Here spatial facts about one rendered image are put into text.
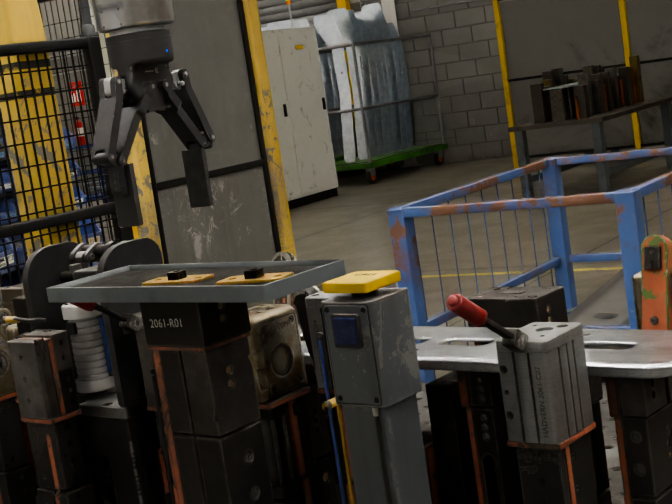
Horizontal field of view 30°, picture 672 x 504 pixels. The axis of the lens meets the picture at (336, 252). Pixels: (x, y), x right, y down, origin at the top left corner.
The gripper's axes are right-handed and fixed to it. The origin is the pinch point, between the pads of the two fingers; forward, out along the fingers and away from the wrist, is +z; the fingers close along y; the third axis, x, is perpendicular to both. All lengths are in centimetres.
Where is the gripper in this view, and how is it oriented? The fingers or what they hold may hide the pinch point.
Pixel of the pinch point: (166, 206)
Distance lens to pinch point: 147.6
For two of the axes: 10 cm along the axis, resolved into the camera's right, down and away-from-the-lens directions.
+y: -5.0, 1.9, -8.5
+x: 8.6, -0.6, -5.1
